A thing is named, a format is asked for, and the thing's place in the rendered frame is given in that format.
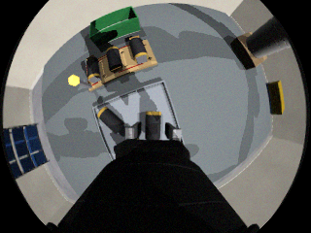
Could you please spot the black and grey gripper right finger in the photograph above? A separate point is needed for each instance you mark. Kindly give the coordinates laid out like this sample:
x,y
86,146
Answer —
x,y
172,133

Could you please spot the green open-top box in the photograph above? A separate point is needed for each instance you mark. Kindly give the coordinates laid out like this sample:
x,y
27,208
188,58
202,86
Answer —
x,y
113,25

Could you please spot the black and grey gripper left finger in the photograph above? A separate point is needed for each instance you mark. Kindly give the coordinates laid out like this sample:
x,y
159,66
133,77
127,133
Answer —
x,y
134,131

